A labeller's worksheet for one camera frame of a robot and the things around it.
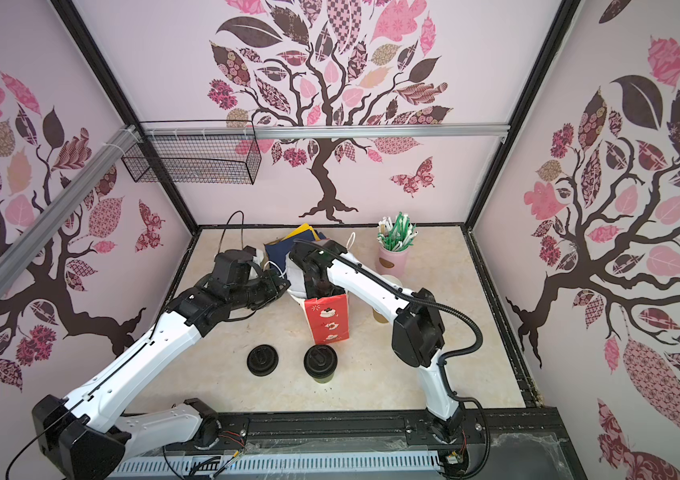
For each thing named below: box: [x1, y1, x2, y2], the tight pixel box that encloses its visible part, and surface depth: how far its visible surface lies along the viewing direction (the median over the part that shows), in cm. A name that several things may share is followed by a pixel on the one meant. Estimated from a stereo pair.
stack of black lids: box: [246, 344, 279, 377], surface depth 85 cm
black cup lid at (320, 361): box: [304, 344, 338, 379], surface depth 76 cm
